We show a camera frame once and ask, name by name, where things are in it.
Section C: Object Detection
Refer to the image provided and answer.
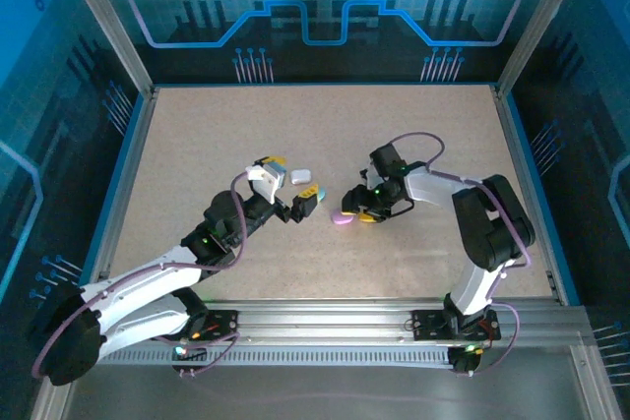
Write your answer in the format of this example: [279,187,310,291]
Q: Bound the small circuit board with LED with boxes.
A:
[170,340,208,378]
[450,343,486,377]

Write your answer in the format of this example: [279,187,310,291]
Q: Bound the aluminium side rail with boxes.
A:
[81,88,159,304]
[491,85,575,306]

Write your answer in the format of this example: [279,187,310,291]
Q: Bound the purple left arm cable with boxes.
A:
[31,172,246,382]

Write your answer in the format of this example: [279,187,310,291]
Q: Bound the aluminium frame post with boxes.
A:
[495,0,595,96]
[54,0,158,96]

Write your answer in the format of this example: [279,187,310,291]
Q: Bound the aluminium mounting rail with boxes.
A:
[63,297,592,345]

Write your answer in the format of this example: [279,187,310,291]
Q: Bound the grey metal shelf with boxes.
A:
[31,330,624,420]

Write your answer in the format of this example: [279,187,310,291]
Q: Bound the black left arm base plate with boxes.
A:
[196,310,241,342]

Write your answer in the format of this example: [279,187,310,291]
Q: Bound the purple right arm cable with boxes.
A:
[391,132,536,377]

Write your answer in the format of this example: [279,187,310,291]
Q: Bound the slotted cable duct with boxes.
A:
[97,344,457,368]

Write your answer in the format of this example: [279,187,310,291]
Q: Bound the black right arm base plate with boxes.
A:
[410,309,502,342]

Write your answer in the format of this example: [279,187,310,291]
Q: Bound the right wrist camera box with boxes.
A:
[360,162,384,191]

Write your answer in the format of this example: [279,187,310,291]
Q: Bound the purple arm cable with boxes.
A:
[31,172,246,382]
[391,132,536,377]

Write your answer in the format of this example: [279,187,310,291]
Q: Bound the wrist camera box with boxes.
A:
[360,162,384,191]
[244,158,288,206]

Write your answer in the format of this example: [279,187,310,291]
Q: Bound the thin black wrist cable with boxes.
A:
[388,196,415,218]

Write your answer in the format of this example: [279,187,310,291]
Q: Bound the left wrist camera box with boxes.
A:
[244,158,288,206]

